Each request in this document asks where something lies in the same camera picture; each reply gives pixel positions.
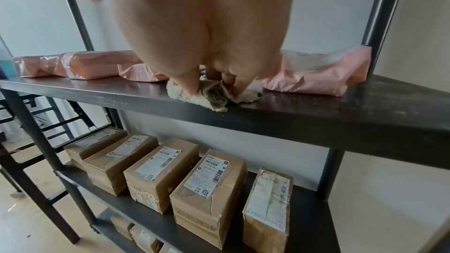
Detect black metal frame cart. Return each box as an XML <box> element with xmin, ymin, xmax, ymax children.
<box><xmin>0</xmin><ymin>93</ymin><xmax>118</xmax><ymax>200</ymax></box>

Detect brown cardboard parcel box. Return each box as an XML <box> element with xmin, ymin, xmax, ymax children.
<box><xmin>82</xmin><ymin>134</ymin><xmax>159</xmax><ymax>197</ymax></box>
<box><xmin>129</xmin><ymin>224</ymin><xmax>165</xmax><ymax>253</ymax></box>
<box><xmin>110</xmin><ymin>213</ymin><xmax>135</xmax><ymax>241</ymax></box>
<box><xmin>123</xmin><ymin>137</ymin><xmax>200</xmax><ymax>215</ymax></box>
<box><xmin>242</xmin><ymin>166</ymin><xmax>294</xmax><ymax>253</ymax></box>
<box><xmin>169</xmin><ymin>149</ymin><xmax>248</xmax><ymax>250</ymax></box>
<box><xmin>64</xmin><ymin>127</ymin><xmax>128</xmax><ymax>169</ymax></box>

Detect cream fluffy cleaning cloth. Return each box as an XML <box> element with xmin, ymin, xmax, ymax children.
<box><xmin>166</xmin><ymin>75</ymin><xmax>263</xmax><ymax>113</ymax></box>

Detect dark metal shelving rack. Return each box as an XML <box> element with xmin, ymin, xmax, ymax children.
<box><xmin>0</xmin><ymin>0</ymin><xmax>450</xmax><ymax>253</ymax></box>

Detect pink plastic mailer parcel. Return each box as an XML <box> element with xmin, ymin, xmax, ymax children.
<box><xmin>62</xmin><ymin>50</ymin><xmax>143</xmax><ymax>81</ymax></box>
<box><xmin>256</xmin><ymin>45</ymin><xmax>373</xmax><ymax>97</ymax></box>
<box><xmin>13</xmin><ymin>54</ymin><xmax>68</xmax><ymax>78</ymax></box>
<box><xmin>117</xmin><ymin>62</ymin><xmax>170</xmax><ymax>82</ymax></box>

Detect person's right hand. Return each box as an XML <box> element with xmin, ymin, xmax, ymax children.
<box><xmin>91</xmin><ymin>0</ymin><xmax>296</xmax><ymax>97</ymax></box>

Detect translucent blue container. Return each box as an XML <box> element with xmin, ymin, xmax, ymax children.
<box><xmin>0</xmin><ymin>35</ymin><xmax>19</xmax><ymax>78</ymax></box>

